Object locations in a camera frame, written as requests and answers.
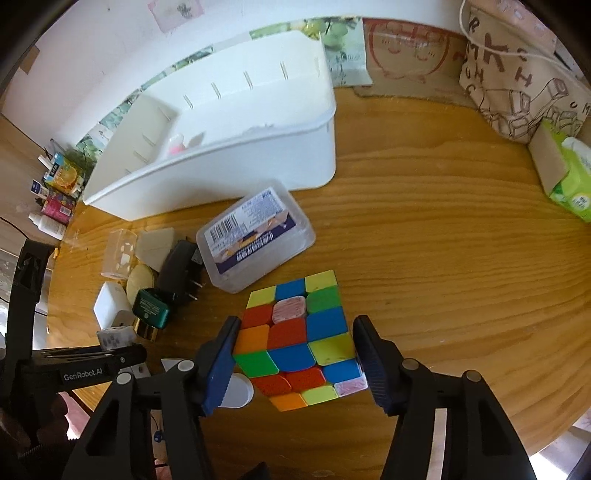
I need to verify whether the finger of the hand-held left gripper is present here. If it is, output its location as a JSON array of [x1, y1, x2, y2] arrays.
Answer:
[[11, 239, 55, 356]]

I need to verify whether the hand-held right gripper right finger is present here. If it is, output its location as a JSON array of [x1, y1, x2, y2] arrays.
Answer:
[[352, 315, 539, 480]]

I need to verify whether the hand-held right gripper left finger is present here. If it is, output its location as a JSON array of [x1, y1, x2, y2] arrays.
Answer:
[[58, 315, 242, 480]]

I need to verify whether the small white square device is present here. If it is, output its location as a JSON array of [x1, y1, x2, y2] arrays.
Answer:
[[96, 325, 138, 352]]

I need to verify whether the white charger block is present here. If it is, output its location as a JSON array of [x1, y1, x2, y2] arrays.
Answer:
[[93, 281, 132, 329]]

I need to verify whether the colourful puzzle cube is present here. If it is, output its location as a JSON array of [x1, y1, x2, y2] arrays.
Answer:
[[232, 270, 369, 412]]

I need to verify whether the round cream compact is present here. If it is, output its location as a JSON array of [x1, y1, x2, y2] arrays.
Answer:
[[126, 264, 158, 303]]

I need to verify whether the white plastic storage bin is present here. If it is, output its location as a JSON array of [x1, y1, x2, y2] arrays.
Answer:
[[82, 34, 338, 221]]

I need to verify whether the white round container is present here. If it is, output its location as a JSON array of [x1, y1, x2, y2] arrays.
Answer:
[[217, 373, 254, 409]]

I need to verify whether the green bottle gold cap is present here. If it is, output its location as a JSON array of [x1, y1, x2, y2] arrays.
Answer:
[[130, 287, 174, 343]]

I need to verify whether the clear acrylic box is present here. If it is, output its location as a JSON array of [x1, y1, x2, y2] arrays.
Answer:
[[102, 228, 139, 281]]

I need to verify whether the wooden side panel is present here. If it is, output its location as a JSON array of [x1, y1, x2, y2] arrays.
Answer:
[[0, 111, 70, 259]]

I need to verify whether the cream hexagonal block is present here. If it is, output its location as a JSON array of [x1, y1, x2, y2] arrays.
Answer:
[[134, 227, 176, 273]]

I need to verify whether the green tissue pack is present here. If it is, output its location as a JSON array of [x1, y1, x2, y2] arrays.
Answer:
[[527, 119, 591, 223]]

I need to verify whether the pink paper note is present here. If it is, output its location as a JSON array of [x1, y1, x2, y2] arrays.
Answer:
[[147, 0, 205, 33]]

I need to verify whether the cardboard with drawn face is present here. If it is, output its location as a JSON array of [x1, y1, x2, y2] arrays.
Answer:
[[353, 18, 481, 104]]

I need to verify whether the printed brown paper bag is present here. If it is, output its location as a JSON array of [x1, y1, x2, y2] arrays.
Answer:
[[458, 0, 591, 144]]

